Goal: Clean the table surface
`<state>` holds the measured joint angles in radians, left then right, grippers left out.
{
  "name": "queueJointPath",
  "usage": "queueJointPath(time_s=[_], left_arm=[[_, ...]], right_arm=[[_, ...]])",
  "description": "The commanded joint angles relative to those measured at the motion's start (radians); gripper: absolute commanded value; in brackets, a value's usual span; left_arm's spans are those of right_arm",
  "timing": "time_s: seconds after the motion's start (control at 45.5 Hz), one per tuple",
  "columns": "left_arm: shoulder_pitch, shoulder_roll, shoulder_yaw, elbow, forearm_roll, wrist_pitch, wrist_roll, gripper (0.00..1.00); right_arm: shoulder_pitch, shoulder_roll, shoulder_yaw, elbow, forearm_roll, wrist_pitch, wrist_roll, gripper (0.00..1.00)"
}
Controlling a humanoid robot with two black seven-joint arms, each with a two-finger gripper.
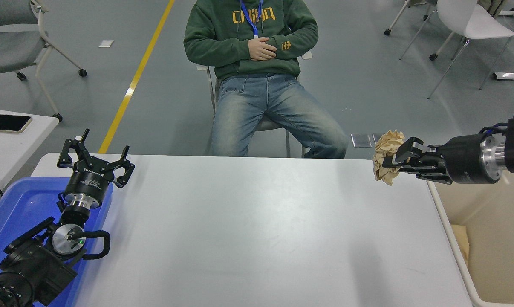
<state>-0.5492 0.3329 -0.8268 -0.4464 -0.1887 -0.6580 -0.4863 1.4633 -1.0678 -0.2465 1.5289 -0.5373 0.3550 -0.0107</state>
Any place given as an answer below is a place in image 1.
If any black smartphone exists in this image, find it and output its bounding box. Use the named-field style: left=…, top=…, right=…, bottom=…
left=0, top=114, right=33, bottom=134

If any white side table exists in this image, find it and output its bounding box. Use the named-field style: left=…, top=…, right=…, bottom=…
left=0, top=107, right=59, bottom=203

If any person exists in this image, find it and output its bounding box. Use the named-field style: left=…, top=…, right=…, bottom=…
left=184, top=0, right=348, bottom=159

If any tan paper ball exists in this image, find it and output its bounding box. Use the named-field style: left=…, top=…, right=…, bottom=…
left=372, top=130, right=406, bottom=186

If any person's left hand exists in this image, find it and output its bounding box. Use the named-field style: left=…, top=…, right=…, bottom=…
left=248, top=36, right=278, bottom=61

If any tan paper sheet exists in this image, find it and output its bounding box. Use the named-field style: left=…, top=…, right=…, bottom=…
left=451, top=224, right=471, bottom=267

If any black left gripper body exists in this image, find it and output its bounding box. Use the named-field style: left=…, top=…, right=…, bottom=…
left=62, top=164, right=114, bottom=201

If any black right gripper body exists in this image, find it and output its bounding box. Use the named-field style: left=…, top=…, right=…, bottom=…
left=438, top=133, right=502, bottom=185

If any white shell chair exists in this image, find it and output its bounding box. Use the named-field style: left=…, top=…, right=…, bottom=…
left=400, top=0, right=514, bottom=99

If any large pale plastic bin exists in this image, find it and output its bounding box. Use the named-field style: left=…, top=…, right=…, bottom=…
left=427, top=170, right=514, bottom=307

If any grey castor chair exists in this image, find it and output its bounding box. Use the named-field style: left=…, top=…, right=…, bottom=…
left=0, top=0, right=87, bottom=122

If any blue plastic tray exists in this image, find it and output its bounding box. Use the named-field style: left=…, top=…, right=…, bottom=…
left=0, top=177, right=114, bottom=307

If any white-legged castor chair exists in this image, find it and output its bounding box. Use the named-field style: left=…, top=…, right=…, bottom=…
left=384, top=0, right=464, bottom=62

